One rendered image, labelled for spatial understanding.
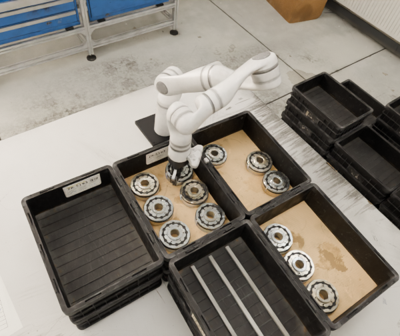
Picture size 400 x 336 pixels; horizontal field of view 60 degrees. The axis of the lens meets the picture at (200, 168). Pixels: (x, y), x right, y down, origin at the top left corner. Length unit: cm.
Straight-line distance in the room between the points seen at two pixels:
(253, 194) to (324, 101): 117
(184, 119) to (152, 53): 227
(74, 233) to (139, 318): 35
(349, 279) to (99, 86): 229
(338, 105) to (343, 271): 131
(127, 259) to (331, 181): 96
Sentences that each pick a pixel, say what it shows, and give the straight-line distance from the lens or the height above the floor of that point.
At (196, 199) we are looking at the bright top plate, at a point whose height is 86.
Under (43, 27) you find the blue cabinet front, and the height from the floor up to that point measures 37.
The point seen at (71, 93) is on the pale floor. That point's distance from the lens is 289.
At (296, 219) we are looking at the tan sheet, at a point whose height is 83.
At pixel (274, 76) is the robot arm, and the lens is 113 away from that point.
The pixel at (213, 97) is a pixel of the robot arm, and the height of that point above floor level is 122.
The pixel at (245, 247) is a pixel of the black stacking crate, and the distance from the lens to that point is 121.
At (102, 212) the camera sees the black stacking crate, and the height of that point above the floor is 83.
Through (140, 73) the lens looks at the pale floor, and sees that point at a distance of 302.
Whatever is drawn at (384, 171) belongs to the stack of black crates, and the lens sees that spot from 230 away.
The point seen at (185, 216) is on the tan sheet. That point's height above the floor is 83.
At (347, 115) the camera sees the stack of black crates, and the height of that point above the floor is 49.
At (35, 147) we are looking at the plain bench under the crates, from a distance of 163.
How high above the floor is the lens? 191
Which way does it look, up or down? 54 degrees down
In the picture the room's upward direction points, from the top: 11 degrees clockwise
